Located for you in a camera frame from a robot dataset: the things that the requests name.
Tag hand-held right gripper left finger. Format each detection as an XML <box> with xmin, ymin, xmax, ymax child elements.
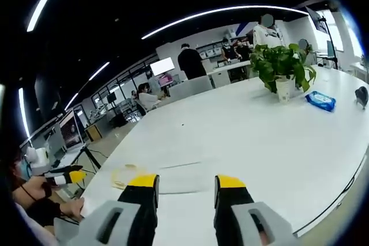
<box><xmin>67</xmin><ymin>173</ymin><xmax>160</xmax><ymax>246</ymax></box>

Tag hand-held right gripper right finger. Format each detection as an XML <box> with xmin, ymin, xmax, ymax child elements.
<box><xmin>213</xmin><ymin>174</ymin><xmax>302</xmax><ymax>246</ymax></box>

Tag person's left hand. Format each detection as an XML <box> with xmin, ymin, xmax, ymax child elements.
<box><xmin>12</xmin><ymin>176</ymin><xmax>54</xmax><ymax>201</ymax></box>

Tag person's right hand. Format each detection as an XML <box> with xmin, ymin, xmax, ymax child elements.
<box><xmin>59</xmin><ymin>198</ymin><xmax>85</xmax><ymax>218</ymax></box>

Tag person's head with mask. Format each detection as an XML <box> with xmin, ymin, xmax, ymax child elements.
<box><xmin>7</xmin><ymin>153</ymin><xmax>31</xmax><ymax>185</ymax></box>

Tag monitor on tripod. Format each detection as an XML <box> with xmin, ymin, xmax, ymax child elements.
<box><xmin>58</xmin><ymin>108</ymin><xmax>102</xmax><ymax>172</ymax></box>

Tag pale yellow plastic item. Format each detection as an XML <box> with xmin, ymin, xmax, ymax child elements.
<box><xmin>111</xmin><ymin>164</ymin><xmax>145</xmax><ymax>190</ymax></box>

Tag cardboard box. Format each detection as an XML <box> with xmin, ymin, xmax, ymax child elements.
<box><xmin>84</xmin><ymin>124</ymin><xmax>103</xmax><ymax>142</ymax></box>

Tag ceiling light strip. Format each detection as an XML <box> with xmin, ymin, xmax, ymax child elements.
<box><xmin>64</xmin><ymin>93</ymin><xmax>80</xmax><ymax>112</ymax></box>
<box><xmin>18</xmin><ymin>87</ymin><xmax>31</xmax><ymax>138</ymax></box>
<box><xmin>87</xmin><ymin>61</ymin><xmax>111</xmax><ymax>82</ymax></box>
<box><xmin>141</xmin><ymin>5</ymin><xmax>310</xmax><ymax>40</ymax></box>
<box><xmin>27</xmin><ymin>0</ymin><xmax>72</xmax><ymax>33</ymax></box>

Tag person's white clothing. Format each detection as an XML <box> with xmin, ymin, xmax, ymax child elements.
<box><xmin>13</xmin><ymin>202</ymin><xmax>60</xmax><ymax>246</ymax></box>

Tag small black screen on stand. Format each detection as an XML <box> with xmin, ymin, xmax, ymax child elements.
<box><xmin>106</xmin><ymin>91</ymin><xmax>118</xmax><ymax>112</ymax></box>

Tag grey chair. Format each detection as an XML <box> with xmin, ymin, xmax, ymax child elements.
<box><xmin>168</xmin><ymin>75</ymin><xmax>214</xmax><ymax>99</ymax></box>

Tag bright white screen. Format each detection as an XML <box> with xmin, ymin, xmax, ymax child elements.
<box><xmin>149</xmin><ymin>57</ymin><xmax>175</xmax><ymax>77</ymax></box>

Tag white counter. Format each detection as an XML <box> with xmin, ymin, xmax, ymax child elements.
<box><xmin>207</xmin><ymin>60</ymin><xmax>252</xmax><ymax>89</ymax></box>

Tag blue wet wipes packet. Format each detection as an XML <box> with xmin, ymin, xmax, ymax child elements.
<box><xmin>304</xmin><ymin>90</ymin><xmax>337</xmax><ymax>113</ymax></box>

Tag green potted plant white pot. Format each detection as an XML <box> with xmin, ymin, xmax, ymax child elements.
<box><xmin>248</xmin><ymin>43</ymin><xmax>318</xmax><ymax>104</ymax></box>

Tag dark grey object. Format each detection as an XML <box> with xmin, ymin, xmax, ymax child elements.
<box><xmin>355</xmin><ymin>85</ymin><xmax>369</xmax><ymax>110</ymax></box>

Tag black stand with screen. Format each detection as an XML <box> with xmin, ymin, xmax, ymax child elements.
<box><xmin>305</xmin><ymin>6</ymin><xmax>340</xmax><ymax>70</ymax></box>

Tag black cable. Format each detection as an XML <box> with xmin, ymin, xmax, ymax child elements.
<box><xmin>336</xmin><ymin>153</ymin><xmax>369</xmax><ymax>210</ymax></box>

